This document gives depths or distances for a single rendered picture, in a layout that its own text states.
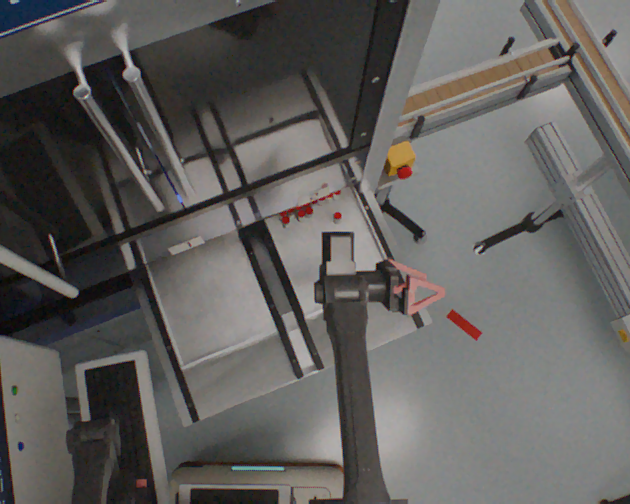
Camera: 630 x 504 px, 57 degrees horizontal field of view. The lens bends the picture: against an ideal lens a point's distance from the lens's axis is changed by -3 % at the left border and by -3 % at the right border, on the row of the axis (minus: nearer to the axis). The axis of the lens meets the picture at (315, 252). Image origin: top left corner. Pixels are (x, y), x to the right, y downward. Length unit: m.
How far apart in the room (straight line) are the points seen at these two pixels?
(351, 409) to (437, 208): 1.87
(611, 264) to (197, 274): 1.37
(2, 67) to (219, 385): 1.03
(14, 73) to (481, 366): 2.14
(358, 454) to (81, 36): 0.62
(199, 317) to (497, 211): 1.55
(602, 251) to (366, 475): 1.55
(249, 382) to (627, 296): 1.30
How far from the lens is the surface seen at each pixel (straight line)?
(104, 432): 1.11
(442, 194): 2.67
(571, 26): 1.99
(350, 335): 0.91
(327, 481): 2.17
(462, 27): 3.11
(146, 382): 1.68
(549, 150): 2.26
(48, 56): 0.76
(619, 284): 2.21
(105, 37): 0.76
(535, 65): 1.92
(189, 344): 1.58
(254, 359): 1.56
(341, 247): 1.00
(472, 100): 1.79
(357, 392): 0.87
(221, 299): 1.59
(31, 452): 1.50
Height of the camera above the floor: 2.43
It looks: 75 degrees down
